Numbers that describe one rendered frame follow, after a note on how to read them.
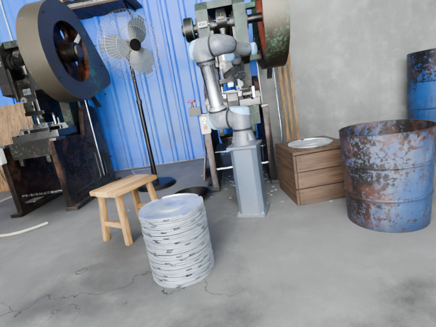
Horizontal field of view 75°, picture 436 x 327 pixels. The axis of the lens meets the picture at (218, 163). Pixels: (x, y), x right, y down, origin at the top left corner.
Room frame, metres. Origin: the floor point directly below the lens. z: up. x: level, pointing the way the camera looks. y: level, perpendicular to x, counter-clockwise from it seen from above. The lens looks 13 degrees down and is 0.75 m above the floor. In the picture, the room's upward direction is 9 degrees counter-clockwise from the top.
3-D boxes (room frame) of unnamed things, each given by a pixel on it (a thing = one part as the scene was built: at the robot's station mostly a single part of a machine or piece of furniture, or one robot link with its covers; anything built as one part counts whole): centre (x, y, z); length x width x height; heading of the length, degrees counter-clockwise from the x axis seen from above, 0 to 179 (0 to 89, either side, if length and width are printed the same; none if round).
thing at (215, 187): (2.70, 0.03, 0.45); 0.92 x 0.12 x 0.90; 175
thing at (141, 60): (3.10, 0.64, 0.80); 1.24 x 0.65 x 1.59; 175
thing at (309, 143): (1.90, -0.64, 0.35); 0.29 x 0.29 x 0.01
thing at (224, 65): (2.50, -0.22, 1.04); 0.17 x 0.15 x 0.30; 175
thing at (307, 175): (1.90, -0.64, 0.18); 0.40 x 0.38 x 0.35; 2
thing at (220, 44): (1.82, -0.22, 1.03); 0.49 x 0.11 x 0.12; 152
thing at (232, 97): (2.37, -0.20, 0.72); 0.25 x 0.14 x 0.14; 175
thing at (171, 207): (1.20, 0.24, 0.32); 0.29 x 0.29 x 0.01
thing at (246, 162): (1.73, -0.18, 0.23); 0.19 x 0.19 x 0.45; 69
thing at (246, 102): (2.54, -0.22, 0.67); 0.45 x 0.30 x 0.06; 85
